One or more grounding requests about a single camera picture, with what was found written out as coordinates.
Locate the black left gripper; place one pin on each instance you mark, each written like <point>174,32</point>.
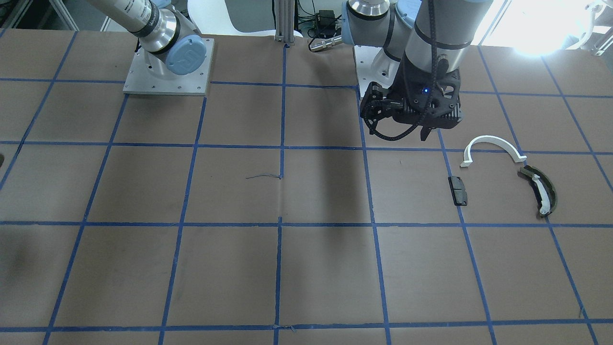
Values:
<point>405,84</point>

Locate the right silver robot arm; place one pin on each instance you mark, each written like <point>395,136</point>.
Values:
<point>161,30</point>

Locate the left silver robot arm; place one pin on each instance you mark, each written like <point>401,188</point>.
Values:
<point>428,39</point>

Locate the white curved plastic arc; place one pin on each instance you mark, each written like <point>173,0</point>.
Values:
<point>495,140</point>

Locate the dark grey brake pad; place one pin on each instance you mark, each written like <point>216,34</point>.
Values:
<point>458,190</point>

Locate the olive brake shoe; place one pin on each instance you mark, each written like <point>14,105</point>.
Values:
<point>544,189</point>

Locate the brown paper table mat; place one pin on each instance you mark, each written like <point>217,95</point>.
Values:
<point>265,213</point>

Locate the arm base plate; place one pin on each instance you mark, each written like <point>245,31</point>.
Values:
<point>372,64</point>
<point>149,76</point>

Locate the aluminium frame post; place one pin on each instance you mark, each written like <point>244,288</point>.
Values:
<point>284,20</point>

